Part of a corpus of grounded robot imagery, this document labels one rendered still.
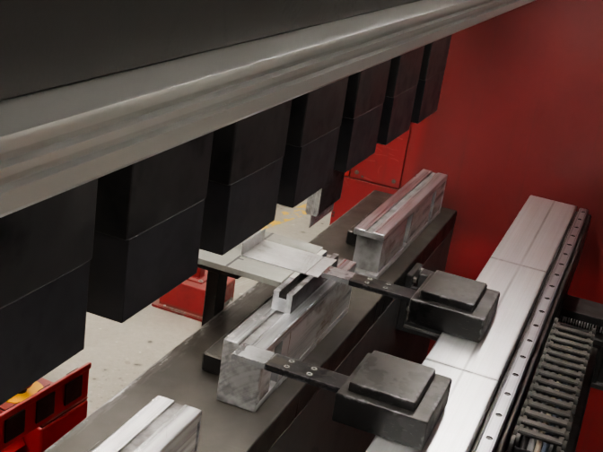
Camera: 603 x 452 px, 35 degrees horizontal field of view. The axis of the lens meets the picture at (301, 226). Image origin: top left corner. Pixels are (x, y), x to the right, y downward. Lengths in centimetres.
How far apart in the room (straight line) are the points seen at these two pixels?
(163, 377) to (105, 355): 186
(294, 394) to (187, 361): 17
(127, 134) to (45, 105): 4
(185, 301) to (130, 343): 31
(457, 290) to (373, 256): 41
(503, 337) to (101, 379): 190
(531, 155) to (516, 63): 21
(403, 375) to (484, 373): 19
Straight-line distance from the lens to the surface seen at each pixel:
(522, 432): 108
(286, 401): 136
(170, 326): 346
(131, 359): 323
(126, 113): 36
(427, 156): 229
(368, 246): 180
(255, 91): 47
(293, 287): 143
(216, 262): 146
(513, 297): 157
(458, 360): 132
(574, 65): 219
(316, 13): 59
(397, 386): 112
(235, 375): 131
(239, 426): 129
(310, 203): 141
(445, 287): 141
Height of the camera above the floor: 157
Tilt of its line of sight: 20 degrees down
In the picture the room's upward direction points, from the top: 9 degrees clockwise
